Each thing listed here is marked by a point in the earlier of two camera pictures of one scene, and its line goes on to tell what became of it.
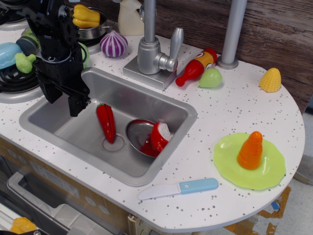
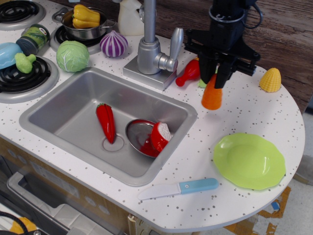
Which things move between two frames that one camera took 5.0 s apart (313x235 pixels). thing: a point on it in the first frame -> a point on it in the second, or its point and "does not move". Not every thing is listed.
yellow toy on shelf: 21,225 does not move
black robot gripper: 60,70 -> 225,39
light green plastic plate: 225,156 does not move
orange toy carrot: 250,153 -> 212,98
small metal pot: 98,31 does not move
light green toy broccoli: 24,63 does not move
